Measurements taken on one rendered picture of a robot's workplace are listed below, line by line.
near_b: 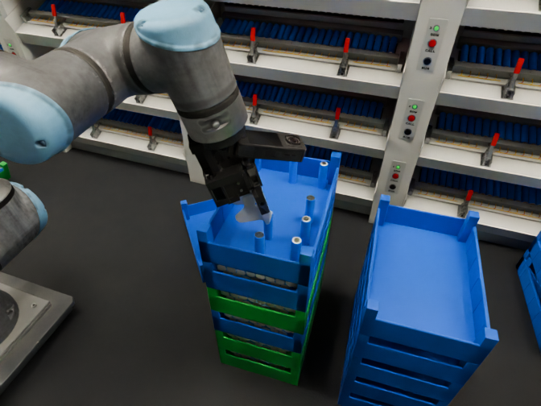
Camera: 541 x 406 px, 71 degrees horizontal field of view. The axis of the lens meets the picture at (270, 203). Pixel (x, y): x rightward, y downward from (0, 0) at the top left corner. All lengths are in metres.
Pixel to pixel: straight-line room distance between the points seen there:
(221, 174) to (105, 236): 0.87
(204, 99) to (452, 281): 0.59
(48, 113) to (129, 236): 0.96
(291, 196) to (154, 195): 0.79
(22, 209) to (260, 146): 0.70
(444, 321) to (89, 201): 1.25
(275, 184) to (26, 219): 0.62
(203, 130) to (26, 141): 0.20
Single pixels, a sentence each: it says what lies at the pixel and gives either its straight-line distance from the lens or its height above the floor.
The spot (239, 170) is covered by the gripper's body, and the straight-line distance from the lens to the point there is 0.58.
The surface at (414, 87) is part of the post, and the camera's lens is 1.10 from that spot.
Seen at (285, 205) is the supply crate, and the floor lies 0.40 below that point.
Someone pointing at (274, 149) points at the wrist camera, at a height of 0.62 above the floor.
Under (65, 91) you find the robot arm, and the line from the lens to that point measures 0.47.
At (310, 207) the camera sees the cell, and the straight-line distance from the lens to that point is 0.73.
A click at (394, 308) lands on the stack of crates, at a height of 0.32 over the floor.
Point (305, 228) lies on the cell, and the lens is 0.69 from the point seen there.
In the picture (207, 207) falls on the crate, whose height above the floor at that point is 0.03.
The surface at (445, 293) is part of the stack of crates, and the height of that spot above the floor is 0.32.
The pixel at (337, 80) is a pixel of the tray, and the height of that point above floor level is 0.49.
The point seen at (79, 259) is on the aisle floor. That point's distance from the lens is 1.37.
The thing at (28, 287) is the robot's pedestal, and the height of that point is 0.06.
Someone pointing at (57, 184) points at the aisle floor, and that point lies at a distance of 1.71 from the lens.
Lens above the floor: 0.94
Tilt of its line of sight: 42 degrees down
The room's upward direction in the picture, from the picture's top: straight up
